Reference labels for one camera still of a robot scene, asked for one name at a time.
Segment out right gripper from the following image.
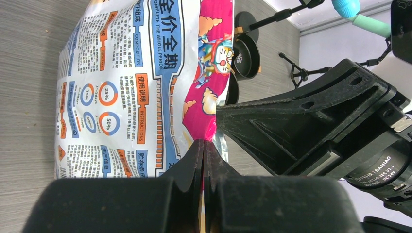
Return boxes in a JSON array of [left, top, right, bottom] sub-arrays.
[[216, 59, 412, 216]]

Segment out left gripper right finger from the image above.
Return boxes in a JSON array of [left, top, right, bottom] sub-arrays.
[[204, 142, 363, 233]]

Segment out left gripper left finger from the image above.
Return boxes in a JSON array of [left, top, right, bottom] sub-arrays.
[[23, 139, 204, 233]]

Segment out colourful pet food bag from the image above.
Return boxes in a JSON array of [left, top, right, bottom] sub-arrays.
[[55, 0, 234, 179]]

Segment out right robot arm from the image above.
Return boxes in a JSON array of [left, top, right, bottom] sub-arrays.
[[216, 0, 412, 216]]

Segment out near black pet bowl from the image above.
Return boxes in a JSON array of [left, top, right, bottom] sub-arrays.
[[225, 71, 240, 105]]

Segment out black pet bowl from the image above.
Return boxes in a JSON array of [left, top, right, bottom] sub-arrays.
[[232, 34, 261, 81], [225, 71, 240, 105]]

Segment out far black pet bowl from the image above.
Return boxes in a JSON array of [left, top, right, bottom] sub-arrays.
[[232, 34, 261, 81]]

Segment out green microphone tripod stand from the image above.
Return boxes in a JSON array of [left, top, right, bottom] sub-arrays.
[[278, 36, 392, 89]]

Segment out green microphone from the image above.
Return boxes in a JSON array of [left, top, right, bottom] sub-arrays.
[[348, 14, 391, 38]]

